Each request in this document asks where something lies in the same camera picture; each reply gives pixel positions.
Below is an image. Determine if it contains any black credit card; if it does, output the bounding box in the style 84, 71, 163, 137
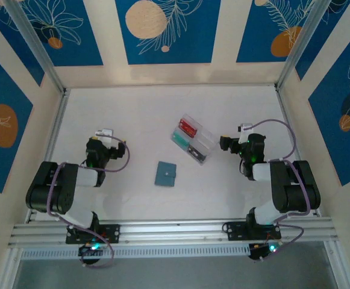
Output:
187, 143, 208, 163

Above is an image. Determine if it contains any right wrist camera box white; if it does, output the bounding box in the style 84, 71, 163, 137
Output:
237, 122, 255, 144

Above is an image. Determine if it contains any aluminium side rail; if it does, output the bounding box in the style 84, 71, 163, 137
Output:
275, 87, 322, 217
25, 89, 70, 223

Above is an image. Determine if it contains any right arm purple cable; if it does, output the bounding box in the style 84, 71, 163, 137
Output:
243, 119, 311, 263

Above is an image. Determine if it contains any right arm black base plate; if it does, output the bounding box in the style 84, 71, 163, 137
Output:
224, 221, 283, 241

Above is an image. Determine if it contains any aluminium frame post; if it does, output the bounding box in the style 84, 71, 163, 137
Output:
323, 240, 350, 289
4, 0, 67, 94
0, 246, 23, 289
275, 0, 335, 91

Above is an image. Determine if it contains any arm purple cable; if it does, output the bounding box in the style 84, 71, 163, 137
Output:
243, 119, 311, 263
46, 137, 131, 269

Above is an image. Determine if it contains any teal credit card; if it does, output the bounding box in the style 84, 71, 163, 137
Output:
173, 129, 191, 148

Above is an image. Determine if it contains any aluminium mounting rail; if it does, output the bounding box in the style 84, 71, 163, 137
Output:
7, 218, 340, 249

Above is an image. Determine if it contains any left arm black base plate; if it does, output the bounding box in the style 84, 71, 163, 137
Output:
65, 224, 121, 244

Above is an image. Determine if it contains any blue leather card holder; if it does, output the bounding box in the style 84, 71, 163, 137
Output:
154, 161, 177, 187

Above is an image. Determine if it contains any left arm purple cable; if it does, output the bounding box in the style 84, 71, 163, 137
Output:
46, 137, 131, 269

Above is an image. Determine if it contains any clear plastic card tray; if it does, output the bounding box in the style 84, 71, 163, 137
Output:
170, 113, 217, 167

